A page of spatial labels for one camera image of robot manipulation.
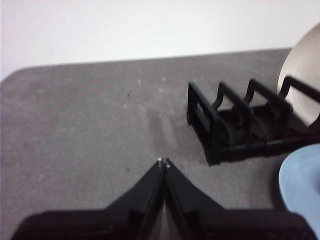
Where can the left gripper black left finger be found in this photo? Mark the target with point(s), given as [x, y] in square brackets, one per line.
[112, 225]

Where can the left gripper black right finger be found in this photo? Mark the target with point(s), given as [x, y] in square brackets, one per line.
[225, 225]

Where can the blue plate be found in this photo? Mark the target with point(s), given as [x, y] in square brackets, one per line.
[302, 175]

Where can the black plate rack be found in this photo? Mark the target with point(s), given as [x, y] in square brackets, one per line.
[225, 145]

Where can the cream plate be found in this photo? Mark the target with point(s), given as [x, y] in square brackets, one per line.
[305, 62]

